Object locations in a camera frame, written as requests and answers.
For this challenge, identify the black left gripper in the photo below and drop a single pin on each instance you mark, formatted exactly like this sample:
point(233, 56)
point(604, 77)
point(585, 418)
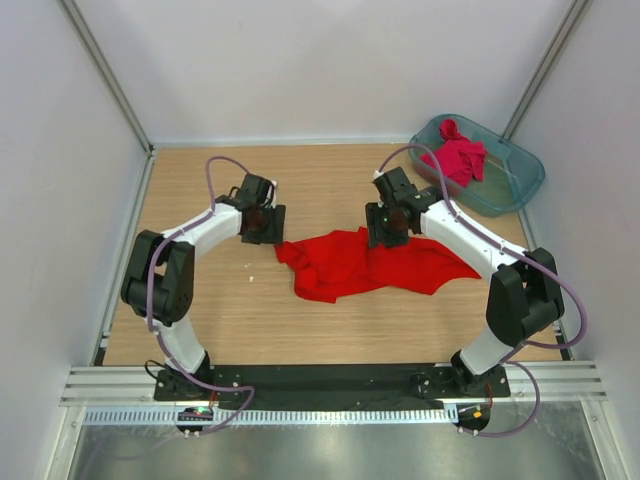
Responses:
point(273, 235)

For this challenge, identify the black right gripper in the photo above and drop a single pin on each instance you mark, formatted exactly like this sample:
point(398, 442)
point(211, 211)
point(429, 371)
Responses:
point(376, 235)

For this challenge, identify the red t shirt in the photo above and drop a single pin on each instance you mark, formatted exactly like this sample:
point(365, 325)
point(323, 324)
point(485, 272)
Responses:
point(341, 263)

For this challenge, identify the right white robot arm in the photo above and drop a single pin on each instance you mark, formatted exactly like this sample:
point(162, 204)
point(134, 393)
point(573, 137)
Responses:
point(522, 300)

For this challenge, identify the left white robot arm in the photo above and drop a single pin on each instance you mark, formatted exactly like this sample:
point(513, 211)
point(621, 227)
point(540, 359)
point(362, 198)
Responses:
point(159, 279)

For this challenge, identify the magenta t shirt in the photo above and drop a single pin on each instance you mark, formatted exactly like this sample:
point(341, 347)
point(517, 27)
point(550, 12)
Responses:
point(461, 159)

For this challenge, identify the teal plastic bin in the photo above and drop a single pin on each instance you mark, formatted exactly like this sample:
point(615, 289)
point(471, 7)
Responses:
point(512, 175)

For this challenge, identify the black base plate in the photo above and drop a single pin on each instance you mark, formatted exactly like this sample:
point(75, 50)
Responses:
point(366, 387)

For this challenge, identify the white slotted cable duct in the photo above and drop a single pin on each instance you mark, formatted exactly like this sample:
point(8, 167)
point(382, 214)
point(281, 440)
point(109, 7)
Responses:
point(196, 416)

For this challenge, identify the aluminium front rail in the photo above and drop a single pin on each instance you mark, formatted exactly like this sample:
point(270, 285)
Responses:
point(550, 381)

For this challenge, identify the right aluminium corner post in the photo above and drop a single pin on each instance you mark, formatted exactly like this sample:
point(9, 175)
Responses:
point(558, 43)

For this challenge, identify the aluminium corner post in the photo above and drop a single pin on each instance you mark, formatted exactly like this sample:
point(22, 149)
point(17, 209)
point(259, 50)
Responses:
point(558, 43)
point(91, 46)

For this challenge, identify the left aluminium corner post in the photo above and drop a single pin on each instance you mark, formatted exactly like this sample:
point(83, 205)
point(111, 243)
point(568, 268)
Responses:
point(91, 46)

